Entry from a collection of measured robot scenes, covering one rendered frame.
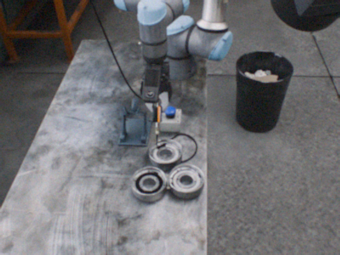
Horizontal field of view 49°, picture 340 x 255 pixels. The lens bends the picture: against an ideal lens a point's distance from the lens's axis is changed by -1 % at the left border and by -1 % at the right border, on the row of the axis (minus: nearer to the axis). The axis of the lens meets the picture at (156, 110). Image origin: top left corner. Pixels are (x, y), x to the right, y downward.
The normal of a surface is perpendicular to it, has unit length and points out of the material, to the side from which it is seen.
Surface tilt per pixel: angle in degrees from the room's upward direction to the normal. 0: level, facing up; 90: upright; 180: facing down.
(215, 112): 0
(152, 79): 31
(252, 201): 0
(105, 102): 0
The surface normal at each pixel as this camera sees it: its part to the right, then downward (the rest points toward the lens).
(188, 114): -0.06, -0.76
